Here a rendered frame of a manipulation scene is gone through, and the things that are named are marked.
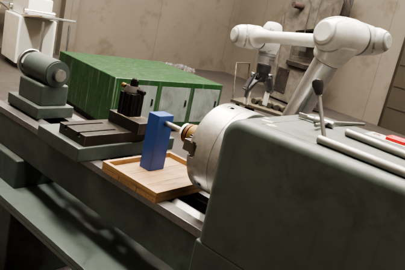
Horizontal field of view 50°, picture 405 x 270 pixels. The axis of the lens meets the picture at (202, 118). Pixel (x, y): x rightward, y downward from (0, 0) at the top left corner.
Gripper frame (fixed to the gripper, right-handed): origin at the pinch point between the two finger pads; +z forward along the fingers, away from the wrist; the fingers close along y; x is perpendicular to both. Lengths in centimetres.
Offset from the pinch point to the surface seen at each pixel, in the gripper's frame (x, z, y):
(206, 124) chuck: -55, -6, -74
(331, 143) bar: -97, -15, -68
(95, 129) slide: 0, 15, -85
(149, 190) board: -43, 22, -82
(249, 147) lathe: -80, -7, -78
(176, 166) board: -22, 24, -57
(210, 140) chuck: -60, -2, -75
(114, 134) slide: -5, 16, -79
